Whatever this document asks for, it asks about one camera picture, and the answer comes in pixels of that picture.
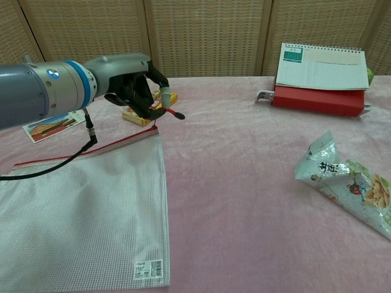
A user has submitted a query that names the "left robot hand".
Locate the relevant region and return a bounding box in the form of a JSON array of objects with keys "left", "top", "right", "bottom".
[{"left": 90, "top": 54, "right": 172, "bottom": 120}]

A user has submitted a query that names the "red zipper pull cord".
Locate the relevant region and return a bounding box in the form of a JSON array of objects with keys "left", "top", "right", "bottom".
[{"left": 152, "top": 106, "right": 186, "bottom": 128}]

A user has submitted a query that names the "clear mesh zipper pouch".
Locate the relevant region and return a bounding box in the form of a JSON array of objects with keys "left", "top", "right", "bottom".
[{"left": 0, "top": 125, "right": 171, "bottom": 293}]

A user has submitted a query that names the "white crumpled snack bag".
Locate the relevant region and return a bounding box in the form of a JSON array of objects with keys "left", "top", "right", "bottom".
[{"left": 294, "top": 130, "right": 391, "bottom": 241}]

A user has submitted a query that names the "yellow snack box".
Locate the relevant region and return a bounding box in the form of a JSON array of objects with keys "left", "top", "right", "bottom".
[{"left": 122, "top": 90, "right": 179, "bottom": 128}]

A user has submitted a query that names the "woven bamboo screen panel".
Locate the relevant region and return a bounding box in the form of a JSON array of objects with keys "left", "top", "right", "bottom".
[
  {"left": 0, "top": 0, "right": 53, "bottom": 67},
  {"left": 261, "top": 0, "right": 384, "bottom": 77},
  {"left": 360, "top": 0, "right": 391, "bottom": 77},
  {"left": 143, "top": 0, "right": 272, "bottom": 79},
  {"left": 18, "top": 0, "right": 153, "bottom": 79}
]

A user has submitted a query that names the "palace photo postcard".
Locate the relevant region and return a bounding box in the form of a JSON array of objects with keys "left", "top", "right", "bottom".
[{"left": 22, "top": 110, "right": 85, "bottom": 143}]

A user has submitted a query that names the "grey metal hooked piece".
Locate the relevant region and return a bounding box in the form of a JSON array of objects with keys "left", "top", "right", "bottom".
[{"left": 254, "top": 90, "right": 275, "bottom": 104}]

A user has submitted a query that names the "pink plush tablecloth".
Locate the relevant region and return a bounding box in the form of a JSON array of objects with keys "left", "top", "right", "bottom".
[{"left": 0, "top": 74, "right": 391, "bottom": 293}]

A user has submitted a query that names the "spiral desk calendar red base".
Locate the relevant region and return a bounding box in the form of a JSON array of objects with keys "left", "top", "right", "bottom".
[{"left": 271, "top": 42, "right": 370, "bottom": 117}]

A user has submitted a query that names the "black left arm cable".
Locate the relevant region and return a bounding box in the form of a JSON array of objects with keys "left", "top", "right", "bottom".
[{"left": 0, "top": 108, "right": 98, "bottom": 181}]

